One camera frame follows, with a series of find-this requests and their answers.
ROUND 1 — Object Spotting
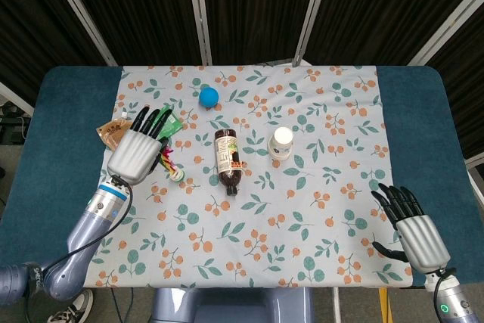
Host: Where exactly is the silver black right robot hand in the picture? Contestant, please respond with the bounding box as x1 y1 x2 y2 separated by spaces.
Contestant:
371 182 451 275

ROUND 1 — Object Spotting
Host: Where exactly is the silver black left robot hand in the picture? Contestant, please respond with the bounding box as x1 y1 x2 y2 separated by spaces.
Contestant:
107 106 171 186

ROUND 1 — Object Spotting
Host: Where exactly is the colourful small toy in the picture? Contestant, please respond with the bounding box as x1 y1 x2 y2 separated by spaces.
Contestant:
158 144 186 183

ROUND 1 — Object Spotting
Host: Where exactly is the brown spouted snack pouch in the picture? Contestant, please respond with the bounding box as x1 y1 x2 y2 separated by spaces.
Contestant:
96 110 134 151

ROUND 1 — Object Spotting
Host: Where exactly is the green foil packet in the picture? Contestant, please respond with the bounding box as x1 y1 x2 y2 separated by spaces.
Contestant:
157 105 185 141

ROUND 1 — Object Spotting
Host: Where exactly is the yellow floor strip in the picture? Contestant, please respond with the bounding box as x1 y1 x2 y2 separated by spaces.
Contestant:
377 287 391 323

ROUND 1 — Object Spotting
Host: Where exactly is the teal padded table cover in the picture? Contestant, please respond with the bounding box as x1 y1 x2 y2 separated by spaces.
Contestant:
0 64 484 287

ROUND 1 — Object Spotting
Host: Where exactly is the brown bottle with label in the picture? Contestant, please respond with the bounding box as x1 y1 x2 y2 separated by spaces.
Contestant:
214 129 247 196

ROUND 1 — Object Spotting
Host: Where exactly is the blue rubber ball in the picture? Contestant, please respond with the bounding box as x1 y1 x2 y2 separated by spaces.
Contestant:
199 87 220 109

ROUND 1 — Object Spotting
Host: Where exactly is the white table leg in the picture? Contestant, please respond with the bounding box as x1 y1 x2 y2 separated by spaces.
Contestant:
331 287 342 323

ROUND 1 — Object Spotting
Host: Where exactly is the floral leaf and fruit tablecloth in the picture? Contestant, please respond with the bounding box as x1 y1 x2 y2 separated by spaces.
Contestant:
81 64 414 289

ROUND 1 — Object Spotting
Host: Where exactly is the small white yogurt bottle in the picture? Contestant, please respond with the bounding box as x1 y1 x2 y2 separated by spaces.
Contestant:
267 126 294 158

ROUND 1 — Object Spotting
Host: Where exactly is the black white canvas sneaker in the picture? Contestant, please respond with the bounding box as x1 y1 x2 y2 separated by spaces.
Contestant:
47 288 94 323

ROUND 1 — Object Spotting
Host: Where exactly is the grey robot torso base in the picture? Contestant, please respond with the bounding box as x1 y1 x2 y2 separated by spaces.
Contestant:
150 287 315 323

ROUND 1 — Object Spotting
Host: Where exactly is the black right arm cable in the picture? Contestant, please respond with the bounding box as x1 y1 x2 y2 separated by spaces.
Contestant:
432 266 458 318

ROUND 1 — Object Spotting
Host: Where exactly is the white screen frame post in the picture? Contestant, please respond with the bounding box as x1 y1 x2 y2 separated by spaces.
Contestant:
0 80 36 117
464 155 484 197
292 0 334 67
185 0 213 67
407 0 484 67
41 0 119 67

